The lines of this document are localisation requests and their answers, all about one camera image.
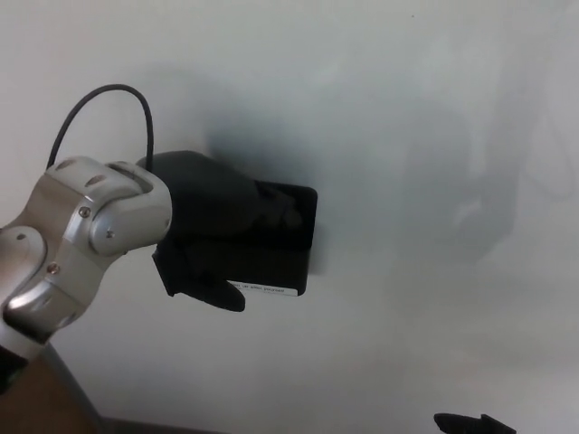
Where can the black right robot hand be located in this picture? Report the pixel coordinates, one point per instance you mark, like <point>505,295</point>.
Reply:
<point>470,422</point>

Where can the white whiteboard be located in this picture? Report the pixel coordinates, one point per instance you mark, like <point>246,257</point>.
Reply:
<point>384,113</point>

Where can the brown wooden panel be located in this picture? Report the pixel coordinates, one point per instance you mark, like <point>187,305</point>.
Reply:
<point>40,402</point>

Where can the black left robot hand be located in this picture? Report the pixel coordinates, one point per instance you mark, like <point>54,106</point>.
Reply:
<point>203,203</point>

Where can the grey whiteboard frame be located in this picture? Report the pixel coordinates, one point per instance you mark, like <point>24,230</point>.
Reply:
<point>74,384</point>

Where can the black magnetic marker holder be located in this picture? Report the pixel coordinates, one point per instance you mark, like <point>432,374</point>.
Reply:
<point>280,267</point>

